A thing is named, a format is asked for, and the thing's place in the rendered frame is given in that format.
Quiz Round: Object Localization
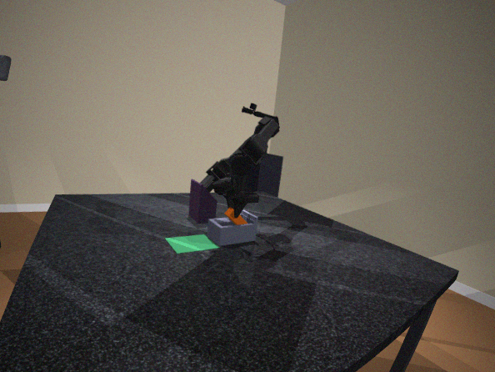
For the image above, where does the orange l-shaped part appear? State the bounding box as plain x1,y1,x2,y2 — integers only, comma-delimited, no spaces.
225,208,248,225

